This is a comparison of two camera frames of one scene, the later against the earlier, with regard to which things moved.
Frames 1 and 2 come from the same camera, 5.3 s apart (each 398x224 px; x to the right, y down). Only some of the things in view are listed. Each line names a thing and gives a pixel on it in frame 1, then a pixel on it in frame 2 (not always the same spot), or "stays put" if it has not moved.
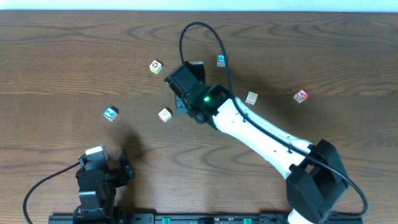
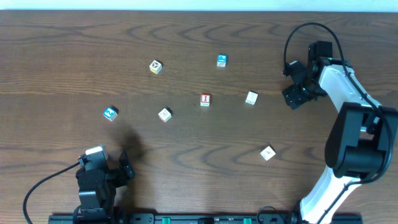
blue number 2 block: x=111 y=112 stays put
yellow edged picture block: x=155 y=66 stays put
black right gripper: x=180 y=104 -> x=296 y=86
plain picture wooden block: x=251 y=98 stays put
